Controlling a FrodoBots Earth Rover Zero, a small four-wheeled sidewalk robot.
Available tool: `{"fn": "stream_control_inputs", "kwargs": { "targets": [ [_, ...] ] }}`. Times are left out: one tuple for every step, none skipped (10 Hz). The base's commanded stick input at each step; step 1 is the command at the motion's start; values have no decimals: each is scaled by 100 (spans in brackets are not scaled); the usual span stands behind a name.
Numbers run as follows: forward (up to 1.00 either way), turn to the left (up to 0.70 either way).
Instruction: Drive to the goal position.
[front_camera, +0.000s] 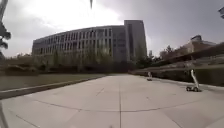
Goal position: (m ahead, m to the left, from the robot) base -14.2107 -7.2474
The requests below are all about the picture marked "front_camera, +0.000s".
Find row of green trees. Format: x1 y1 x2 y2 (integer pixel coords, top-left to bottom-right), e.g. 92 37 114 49
0 49 158 75

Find brown building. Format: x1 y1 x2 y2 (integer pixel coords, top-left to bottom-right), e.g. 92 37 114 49
159 34 218 59

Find tree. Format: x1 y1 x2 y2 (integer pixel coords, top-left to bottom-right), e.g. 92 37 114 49
0 19 12 61

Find large grey curved building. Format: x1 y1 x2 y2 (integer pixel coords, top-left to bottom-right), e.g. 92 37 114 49
31 19 148 64

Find concrete kerb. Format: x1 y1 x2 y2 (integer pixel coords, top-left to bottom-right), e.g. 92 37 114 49
0 75 109 100

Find pale concrete slab plaza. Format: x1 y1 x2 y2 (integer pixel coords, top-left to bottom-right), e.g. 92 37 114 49
0 73 224 128

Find small robot with tall mast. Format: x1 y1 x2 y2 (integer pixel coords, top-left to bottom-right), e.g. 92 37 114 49
185 68 202 93

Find grass lawn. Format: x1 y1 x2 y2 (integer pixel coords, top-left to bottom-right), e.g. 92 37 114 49
0 73 108 92

